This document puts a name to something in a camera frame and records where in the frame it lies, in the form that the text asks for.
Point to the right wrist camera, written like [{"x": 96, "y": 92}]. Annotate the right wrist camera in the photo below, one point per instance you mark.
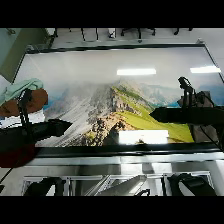
[{"x": 186, "y": 89}]

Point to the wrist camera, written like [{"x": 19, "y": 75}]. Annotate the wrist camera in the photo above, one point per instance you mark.
[
  {"x": 186, "y": 89},
  {"x": 24, "y": 110}
]

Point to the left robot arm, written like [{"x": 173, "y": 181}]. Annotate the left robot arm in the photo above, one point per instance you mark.
[{"x": 40, "y": 130}]

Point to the black office chair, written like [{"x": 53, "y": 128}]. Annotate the black office chair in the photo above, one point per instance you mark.
[{"x": 139, "y": 31}]

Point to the pale green shirt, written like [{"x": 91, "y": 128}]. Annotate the pale green shirt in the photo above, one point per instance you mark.
[{"x": 23, "y": 87}]

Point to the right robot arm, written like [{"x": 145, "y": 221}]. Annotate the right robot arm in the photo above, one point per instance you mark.
[{"x": 186, "y": 116}]

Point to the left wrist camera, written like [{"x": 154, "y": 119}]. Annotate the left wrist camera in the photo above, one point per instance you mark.
[{"x": 24, "y": 110}]

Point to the white garment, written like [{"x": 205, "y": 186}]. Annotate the white garment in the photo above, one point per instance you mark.
[{"x": 20, "y": 120}]

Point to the brown garment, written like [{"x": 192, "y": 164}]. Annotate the brown garment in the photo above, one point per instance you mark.
[{"x": 36, "y": 100}]

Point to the silver frame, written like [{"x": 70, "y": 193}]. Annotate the silver frame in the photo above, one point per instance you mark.
[{"x": 100, "y": 160}]

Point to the red garment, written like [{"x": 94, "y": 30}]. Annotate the red garment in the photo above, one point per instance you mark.
[{"x": 15, "y": 156}]

